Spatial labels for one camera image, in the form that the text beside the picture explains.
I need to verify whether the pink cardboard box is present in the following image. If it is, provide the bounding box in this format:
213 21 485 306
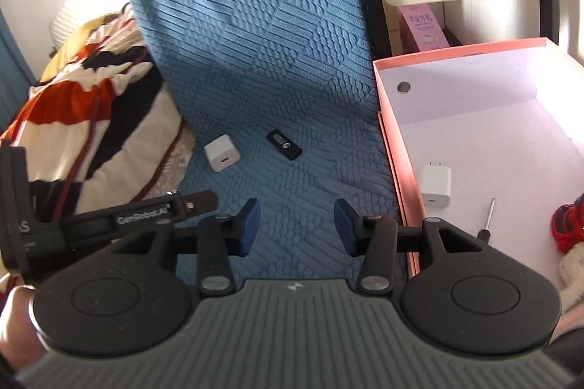
372 37 584 326

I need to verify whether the white quilted headboard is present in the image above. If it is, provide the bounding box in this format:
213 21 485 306
48 0 82 49

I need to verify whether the blue quilted mat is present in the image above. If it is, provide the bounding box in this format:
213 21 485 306
104 0 403 280

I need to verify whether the red cat figure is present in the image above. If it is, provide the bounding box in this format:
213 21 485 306
550 194 584 254

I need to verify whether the red black white striped blanket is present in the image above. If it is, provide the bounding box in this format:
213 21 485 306
0 8 187 244

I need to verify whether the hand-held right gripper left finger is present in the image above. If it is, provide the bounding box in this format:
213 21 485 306
112 197 263 296

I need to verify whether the blue curtain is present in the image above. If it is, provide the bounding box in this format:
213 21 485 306
0 17 37 131

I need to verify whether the pink carton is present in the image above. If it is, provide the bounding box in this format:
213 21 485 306
397 3 451 53

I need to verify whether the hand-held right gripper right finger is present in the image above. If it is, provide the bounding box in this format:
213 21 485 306
333 198 489 294

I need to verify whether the yellow screwdriver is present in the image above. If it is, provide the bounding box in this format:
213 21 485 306
477 197 498 242

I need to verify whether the small black stick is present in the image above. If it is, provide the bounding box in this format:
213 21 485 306
267 128 303 162

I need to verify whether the person's left hand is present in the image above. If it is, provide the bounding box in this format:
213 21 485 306
0 285 46 371

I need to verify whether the white charger with prongs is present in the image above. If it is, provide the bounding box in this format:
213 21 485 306
419 161 453 206

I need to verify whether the white charger with port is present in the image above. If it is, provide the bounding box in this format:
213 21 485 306
204 134 242 173

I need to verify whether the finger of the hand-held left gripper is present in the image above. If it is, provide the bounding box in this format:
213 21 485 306
169 189 220 217

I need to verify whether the yellow pillow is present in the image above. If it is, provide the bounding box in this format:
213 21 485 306
43 12 125 76

